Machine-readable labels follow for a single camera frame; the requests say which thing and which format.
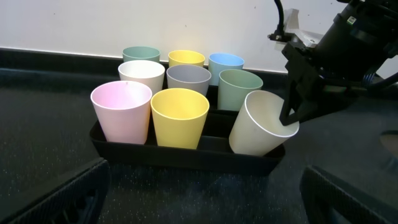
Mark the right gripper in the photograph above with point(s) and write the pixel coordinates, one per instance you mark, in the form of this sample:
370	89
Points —
303	65

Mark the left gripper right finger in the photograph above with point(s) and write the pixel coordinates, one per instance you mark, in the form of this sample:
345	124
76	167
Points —
335	202

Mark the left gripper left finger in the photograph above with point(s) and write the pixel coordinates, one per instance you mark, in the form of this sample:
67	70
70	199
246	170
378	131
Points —
62	199

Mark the white cup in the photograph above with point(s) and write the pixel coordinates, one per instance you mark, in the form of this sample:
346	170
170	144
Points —
141	71
255	130

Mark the pink cup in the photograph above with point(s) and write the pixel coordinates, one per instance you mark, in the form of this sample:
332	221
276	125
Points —
121	115

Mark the yellow cup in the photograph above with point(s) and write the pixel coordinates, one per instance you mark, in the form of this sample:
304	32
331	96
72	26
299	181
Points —
186	57
178	124

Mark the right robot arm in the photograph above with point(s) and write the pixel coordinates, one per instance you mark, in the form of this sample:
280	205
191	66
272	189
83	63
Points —
348	40

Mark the green cup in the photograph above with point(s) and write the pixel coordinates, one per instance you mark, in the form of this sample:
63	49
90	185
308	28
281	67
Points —
236	90
140	54

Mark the blue cup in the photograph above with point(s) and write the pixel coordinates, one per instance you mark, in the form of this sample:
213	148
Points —
224	63

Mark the grey cup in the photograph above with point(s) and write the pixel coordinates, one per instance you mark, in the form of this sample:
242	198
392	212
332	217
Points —
188	77

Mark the black tray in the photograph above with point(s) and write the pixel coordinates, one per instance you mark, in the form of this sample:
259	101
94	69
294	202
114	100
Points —
186	157

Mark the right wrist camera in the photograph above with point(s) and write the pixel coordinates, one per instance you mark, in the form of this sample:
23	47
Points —
306	37

